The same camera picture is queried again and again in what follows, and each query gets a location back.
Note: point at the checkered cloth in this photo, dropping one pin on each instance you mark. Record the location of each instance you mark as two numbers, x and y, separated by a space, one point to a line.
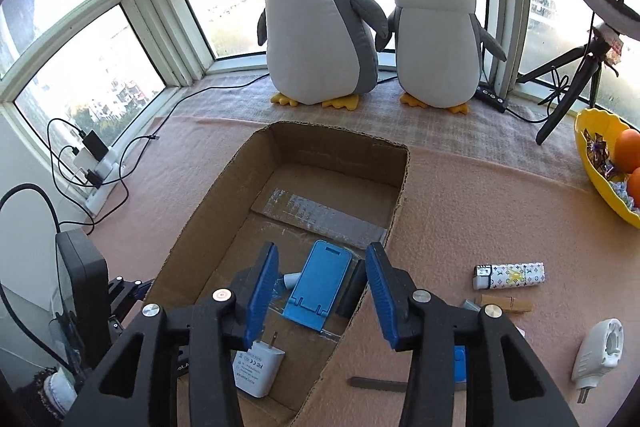
450 132

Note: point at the small penguin plush toy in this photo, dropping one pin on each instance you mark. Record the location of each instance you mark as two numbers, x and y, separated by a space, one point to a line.
435 47

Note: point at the black tripod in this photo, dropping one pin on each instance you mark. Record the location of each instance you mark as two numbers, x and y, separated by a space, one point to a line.
560 117

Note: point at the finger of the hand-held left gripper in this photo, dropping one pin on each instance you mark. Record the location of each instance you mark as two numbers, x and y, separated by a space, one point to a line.
125 294

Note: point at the blue phone stand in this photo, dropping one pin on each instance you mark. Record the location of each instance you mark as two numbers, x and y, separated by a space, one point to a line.
320 277

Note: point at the pile of wrapped candies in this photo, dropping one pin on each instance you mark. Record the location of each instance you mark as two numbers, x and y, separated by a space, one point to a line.
597 152

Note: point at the white wall charger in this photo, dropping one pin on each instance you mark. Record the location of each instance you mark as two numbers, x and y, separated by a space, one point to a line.
255 367

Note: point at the white plug-in vaporizer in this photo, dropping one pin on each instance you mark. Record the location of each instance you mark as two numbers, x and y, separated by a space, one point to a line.
595 352

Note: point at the small clear blue bottle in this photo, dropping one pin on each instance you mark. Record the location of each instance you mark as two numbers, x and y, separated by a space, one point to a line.
291 279

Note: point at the yellow plastic bowl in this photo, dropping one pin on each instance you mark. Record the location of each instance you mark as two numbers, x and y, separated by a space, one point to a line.
595 177

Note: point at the round blue tape measure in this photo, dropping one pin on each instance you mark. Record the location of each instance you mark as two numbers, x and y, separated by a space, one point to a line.
460 364

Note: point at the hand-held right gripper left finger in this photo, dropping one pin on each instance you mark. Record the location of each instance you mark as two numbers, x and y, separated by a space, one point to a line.
262 292

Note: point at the small black plug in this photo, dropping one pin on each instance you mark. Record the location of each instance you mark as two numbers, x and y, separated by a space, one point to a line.
94 178

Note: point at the small white charger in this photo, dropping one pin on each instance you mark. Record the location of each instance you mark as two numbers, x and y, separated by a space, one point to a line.
81 159

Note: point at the wooden clothespin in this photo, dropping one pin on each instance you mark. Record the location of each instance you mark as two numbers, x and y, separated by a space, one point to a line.
515 304

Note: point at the black inline remote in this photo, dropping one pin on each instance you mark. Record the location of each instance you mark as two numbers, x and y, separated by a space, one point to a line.
492 99

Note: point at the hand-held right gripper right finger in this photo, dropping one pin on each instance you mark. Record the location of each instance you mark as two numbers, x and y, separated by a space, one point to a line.
385 297

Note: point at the white power strip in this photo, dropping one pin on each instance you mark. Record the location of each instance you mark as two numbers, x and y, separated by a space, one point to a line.
102 194

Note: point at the black tube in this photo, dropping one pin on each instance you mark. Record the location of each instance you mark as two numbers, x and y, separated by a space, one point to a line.
350 292

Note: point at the large penguin plush toy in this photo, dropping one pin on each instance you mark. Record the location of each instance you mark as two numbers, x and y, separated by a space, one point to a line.
310 32

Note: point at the small white bottle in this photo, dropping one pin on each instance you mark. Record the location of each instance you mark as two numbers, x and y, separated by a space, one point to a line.
470 304

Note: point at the patterned white lighter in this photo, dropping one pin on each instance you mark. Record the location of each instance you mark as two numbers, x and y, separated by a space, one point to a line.
510 276

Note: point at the grey spoon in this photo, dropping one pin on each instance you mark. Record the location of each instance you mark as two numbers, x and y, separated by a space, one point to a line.
375 383

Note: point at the brown cardboard box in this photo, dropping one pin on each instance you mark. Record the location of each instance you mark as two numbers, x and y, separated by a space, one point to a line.
300 177

